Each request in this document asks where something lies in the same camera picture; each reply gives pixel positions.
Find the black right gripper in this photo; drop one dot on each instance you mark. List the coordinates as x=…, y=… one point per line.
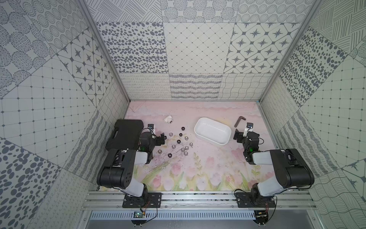
x=237, y=133

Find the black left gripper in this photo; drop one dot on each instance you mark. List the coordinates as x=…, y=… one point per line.
x=156, y=139

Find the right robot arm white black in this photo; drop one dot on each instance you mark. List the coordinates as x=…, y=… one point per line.
x=290, y=169

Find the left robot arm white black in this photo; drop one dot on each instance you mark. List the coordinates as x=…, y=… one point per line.
x=129, y=151

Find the white storage box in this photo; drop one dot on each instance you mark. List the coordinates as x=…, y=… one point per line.
x=212, y=131

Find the dark hex allen key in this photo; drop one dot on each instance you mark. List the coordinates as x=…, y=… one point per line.
x=239, y=120

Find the white pipe tee fitting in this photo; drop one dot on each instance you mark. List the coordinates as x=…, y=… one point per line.
x=168, y=119

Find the black plastic tool case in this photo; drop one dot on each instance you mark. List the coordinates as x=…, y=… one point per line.
x=126, y=134

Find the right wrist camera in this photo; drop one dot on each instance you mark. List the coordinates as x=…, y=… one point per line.
x=249, y=127

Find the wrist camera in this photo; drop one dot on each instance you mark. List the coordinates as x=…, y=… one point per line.
x=249, y=127
x=151, y=128

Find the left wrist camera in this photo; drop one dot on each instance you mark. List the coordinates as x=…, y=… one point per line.
x=151, y=128

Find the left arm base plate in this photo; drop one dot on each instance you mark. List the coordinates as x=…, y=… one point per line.
x=148, y=200

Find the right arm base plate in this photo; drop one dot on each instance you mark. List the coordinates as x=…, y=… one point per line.
x=247, y=200

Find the aluminium mounting rail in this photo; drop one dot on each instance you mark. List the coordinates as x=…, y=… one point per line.
x=200, y=200

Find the white slotted cable duct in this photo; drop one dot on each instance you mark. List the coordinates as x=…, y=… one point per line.
x=173, y=214

